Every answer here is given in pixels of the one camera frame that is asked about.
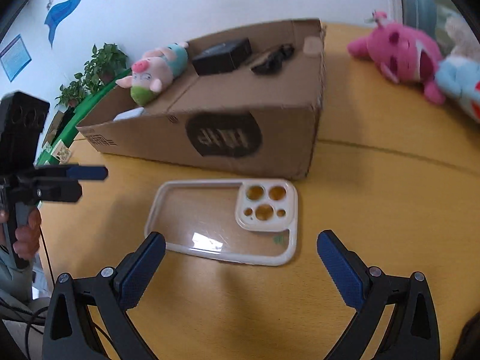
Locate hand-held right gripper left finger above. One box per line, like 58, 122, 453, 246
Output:
41, 231, 166, 360

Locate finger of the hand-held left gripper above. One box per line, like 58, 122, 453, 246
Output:
34, 163, 109, 181
10, 177, 83, 204

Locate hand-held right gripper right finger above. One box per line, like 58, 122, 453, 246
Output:
317, 229, 440, 360

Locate clear white phone case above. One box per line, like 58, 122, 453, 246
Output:
144, 178, 299, 267

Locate pink pig plush teal shirt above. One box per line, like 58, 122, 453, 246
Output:
115, 41, 190, 106

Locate brown cardboard box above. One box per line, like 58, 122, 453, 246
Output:
75, 18, 328, 181

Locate person's left forearm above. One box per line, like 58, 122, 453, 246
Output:
0, 247, 35, 304

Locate wooden desktop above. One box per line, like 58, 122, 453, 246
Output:
32, 22, 480, 360

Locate person's left hand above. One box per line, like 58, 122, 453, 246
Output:
11, 208, 43, 261

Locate small green potted plant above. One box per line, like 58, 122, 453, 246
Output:
55, 80, 89, 110

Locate small white packet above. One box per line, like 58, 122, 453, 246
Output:
112, 107, 146, 121

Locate large green potted plant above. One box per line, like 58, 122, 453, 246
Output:
80, 43, 129, 94

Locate black rectangular box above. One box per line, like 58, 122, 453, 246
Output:
192, 37, 253, 76

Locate black sunglasses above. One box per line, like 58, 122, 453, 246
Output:
250, 43, 295, 76

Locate light blue plush toy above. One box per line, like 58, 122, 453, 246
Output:
435, 54, 480, 124

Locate magenta plush toy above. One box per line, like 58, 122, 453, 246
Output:
347, 10, 447, 105

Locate beige plush toy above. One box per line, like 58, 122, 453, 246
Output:
442, 15, 480, 59

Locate blue water jug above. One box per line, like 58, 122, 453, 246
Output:
397, 0, 451, 31

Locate green curved rail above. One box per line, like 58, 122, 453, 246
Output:
35, 68, 134, 166

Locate blue framed wall poster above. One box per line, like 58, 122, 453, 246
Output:
0, 34, 31, 82

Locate black cable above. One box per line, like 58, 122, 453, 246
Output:
0, 295, 51, 360

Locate blue wave wall decoration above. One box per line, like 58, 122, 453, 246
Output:
43, 0, 97, 48

